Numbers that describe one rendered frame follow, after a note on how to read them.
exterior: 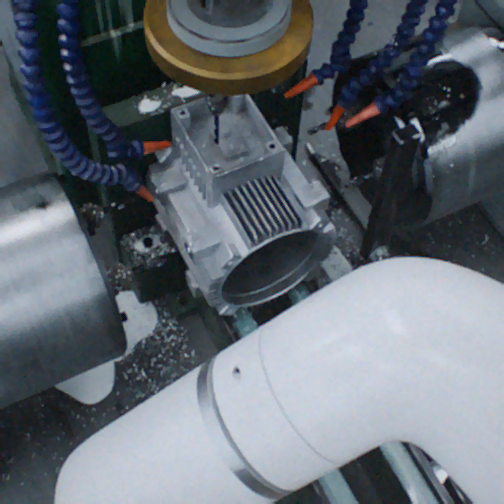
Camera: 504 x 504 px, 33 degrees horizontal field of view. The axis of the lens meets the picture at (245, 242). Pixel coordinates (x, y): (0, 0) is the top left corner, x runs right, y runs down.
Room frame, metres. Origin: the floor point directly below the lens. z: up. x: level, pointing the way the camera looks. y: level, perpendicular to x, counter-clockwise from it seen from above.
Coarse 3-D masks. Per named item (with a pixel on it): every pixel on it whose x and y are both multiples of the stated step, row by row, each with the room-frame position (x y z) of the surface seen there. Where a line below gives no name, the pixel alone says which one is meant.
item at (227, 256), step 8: (160, 152) 0.70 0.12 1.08; (168, 152) 0.69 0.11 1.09; (176, 152) 0.70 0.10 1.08; (160, 160) 0.69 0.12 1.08; (168, 160) 0.69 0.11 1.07; (312, 208) 0.61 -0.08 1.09; (304, 216) 0.61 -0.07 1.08; (312, 216) 0.60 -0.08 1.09; (320, 216) 0.60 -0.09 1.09; (312, 224) 0.59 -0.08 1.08; (320, 224) 0.60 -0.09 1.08; (224, 248) 0.55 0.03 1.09; (232, 248) 0.55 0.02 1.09; (216, 256) 0.54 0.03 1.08; (224, 256) 0.54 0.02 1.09; (232, 256) 0.54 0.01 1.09; (240, 256) 0.54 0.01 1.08; (224, 264) 0.53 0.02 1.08; (232, 264) 0.54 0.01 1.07; (312, 272) 0.60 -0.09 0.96; (304, 280) 0.59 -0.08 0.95; (224, 304) 0.54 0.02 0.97; (224, 312) 0.53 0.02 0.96; (232, 312) 0.54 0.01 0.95
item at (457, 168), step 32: (448, 32) 0.87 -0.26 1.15; (480, 32) 0.86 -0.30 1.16; (352, 64) 0.83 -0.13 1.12; (448, 64) 0.80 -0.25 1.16; (480, 64) 0.80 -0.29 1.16; (416, 96) 0.74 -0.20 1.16; (448, 96) 0.75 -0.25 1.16; (480, 96) 0.76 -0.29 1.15; (320, 128) 0.77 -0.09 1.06; (352, 128) 0.80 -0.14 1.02; (384, 128) 0.75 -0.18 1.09; (448, 128) 0.71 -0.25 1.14; (480, 128) 0.72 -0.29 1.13; (352, 160) 0.78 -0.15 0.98; (416, 160) 0.69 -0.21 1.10; (448, 160) 0.68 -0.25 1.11; (480, 160) 0.70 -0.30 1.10; (416, 192) 0.67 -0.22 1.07; (448, 192) 0.67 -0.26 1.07; (480, 192) 0.69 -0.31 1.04; (416, 224) 0.66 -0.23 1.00
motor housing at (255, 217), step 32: (288, 160) 0.71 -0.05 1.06; (192, 192) 0.64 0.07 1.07; (256, 192) 0.63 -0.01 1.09; (288, 192) 0.65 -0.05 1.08; (192, 224) 0.60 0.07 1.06; (224, 224) 0.59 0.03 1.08; (256, 224) 0.58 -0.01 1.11; (288, 224) 0.58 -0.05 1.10; (256, 256) 0.63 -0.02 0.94; (288, 256) 0.62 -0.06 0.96; (320, 256) 0.60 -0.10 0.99; (224, 288) 0.56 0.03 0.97; (256, 288) 0.58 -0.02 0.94; (288, 288) 0.58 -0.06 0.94
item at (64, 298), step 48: (0, 192) 0.58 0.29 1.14; (48, 192) 0.57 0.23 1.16; (0, 240) 0.50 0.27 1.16; (48, 240) 0.50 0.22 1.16; (0, 288) 0.45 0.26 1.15; (48, 288) 0.45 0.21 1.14; (96, 288) 0.47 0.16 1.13; (0, 336) 0.40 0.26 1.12; (48, 336) 0.42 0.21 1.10; (96, 336) 0.43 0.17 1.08; (0, 384) 0.37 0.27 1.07; (48, 384) 0.39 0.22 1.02
